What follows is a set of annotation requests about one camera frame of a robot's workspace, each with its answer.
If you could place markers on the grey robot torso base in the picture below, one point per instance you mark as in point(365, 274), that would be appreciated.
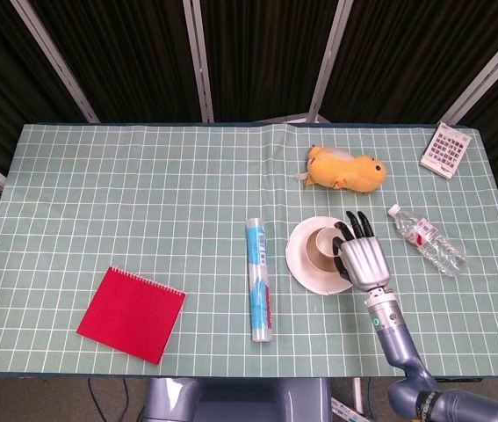
point(235, 400)

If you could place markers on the rolled plastic bag roll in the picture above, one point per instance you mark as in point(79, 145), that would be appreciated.
point(259, 278)

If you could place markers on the white paper plate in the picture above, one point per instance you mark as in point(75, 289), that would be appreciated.
point(314, 259)

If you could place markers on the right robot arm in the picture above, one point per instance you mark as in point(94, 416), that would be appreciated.
point(400, 347)

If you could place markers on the green checked tablecloth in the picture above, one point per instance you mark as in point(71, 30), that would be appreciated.
point(187, 220)

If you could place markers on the white box with colourful print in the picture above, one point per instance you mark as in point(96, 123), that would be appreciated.
point(446, 150)

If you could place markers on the yellow plush duck toy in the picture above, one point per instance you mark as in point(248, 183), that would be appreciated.
point(345, 169)

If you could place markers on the brown paper cup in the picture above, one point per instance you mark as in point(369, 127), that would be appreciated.
point(322, 250)

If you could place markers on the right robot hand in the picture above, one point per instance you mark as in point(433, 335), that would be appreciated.
point(363, 255)

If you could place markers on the clear plastic water bottle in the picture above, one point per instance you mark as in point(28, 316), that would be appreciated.
point(428, 239)

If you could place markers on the red spiral notebook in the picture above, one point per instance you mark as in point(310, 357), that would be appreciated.
point(131, 315)

